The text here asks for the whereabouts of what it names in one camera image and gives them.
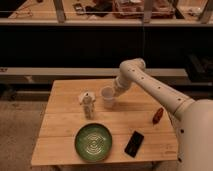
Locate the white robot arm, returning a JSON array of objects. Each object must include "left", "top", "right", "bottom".
[{"left": 114, "top": 58, "right": 213, "bottom": 171}]

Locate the wooden table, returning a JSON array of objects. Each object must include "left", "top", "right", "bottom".
[{"left": 30, "top": 78, "right": 184, "bottom": 171}]

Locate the green ribbed plate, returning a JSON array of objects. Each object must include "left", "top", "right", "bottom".
[{"left": 74, "top": 123, "right": 112, "bottom": 163}]

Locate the red-brown sausage toy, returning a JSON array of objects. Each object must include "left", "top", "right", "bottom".
[{"left": 152, "top": 108, "right": 164, "bottom": 124}]

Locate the black smartphone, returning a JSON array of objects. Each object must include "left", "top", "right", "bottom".
[{"left": 124, "top": 131, "right": 144, "bottom": 157}]

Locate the wooden tray with items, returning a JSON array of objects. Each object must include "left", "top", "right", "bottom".
[{"left": 113, "top": 0, "right": 175, "bottom": 18}]

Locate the metal shelf rack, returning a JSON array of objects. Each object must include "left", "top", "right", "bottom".
[{"left": 0, "top": 0, "right": 213, "bottom": 84}]

